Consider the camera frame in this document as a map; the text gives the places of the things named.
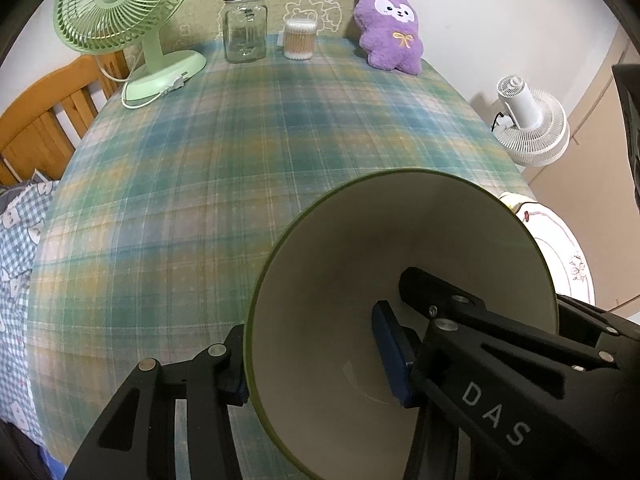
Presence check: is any green desk fan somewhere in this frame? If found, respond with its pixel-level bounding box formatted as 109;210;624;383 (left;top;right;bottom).
53;0;206;110

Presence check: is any plaid green blue tablecloth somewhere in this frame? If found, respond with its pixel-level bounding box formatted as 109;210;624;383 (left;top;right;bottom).
27;36;529;463

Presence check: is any cream bowl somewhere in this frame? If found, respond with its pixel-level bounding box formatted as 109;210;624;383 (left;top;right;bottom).
244;169;559;479

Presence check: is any white fan power cord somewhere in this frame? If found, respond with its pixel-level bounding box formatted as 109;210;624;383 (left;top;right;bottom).
96;54;189;111

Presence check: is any blue checked cartoon blanket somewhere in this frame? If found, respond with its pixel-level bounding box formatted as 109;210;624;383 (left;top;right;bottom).
0;179;61;451

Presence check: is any glass jar with dark lid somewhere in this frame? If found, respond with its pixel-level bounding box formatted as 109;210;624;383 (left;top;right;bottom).
222;0;268;64

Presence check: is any white standing fan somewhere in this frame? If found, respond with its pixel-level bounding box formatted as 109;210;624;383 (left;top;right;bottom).
491;75;570;168

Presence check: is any white plate red floral trim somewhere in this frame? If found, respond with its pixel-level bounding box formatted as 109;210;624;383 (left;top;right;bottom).
499;192;596;304

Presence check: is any purple plush bunny toy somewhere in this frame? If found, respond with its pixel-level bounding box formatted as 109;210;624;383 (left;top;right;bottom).
354;0;424;76

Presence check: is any cotton swab container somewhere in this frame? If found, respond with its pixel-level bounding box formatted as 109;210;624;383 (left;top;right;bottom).
283;18;317;61

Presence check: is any wooden bed headboard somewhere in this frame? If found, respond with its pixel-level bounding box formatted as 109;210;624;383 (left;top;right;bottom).
0;51;129;185

